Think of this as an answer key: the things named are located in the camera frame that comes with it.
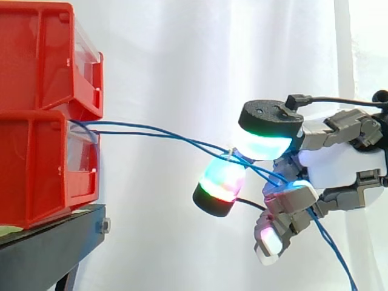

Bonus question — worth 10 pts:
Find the red bin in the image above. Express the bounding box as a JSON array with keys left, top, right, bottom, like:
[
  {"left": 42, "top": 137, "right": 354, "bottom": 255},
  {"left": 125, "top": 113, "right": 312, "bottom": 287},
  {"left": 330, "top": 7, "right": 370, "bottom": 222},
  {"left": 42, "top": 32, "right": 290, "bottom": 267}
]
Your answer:
[
  {"left": 0, "top": 109, "right": 101, "bottom": 230},
  {"left": 0, "top": 2, "right": 105, "bottom": 121}
]

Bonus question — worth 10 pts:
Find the black stand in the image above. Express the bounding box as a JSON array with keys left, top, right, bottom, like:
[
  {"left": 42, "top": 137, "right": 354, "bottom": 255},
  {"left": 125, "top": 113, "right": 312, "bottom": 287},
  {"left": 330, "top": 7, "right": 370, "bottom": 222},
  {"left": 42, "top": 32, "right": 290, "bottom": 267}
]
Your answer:
[{"left": 0, "top": 204, "right": 112, "bottom": 291}]

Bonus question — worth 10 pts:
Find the blue cable bundle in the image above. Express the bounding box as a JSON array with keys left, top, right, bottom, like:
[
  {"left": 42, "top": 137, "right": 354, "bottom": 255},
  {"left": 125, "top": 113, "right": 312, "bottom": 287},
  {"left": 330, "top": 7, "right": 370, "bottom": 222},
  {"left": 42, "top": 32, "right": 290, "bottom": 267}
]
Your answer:
[{"left": 70, "top": 120, "right": 358, "bottom": 291}]

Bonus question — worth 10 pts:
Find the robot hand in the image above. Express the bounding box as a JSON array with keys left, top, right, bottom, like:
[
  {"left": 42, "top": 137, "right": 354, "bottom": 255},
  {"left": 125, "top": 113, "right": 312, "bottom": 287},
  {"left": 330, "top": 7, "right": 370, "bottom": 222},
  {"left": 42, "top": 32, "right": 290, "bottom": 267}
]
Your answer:
[{"left": 192, "top": 89, "right": 388, "bottom": 267}]

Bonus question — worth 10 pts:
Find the thin black cable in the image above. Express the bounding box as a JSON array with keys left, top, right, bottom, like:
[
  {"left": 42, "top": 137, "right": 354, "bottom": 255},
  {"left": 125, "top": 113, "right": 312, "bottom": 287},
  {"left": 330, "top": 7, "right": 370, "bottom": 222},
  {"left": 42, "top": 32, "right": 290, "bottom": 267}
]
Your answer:
[
  {"left": 235, "top": 198, "right": 267, "bottom": 212},
  {"left": 286, "top": 94, "right": 388, "bottom": 110}
]

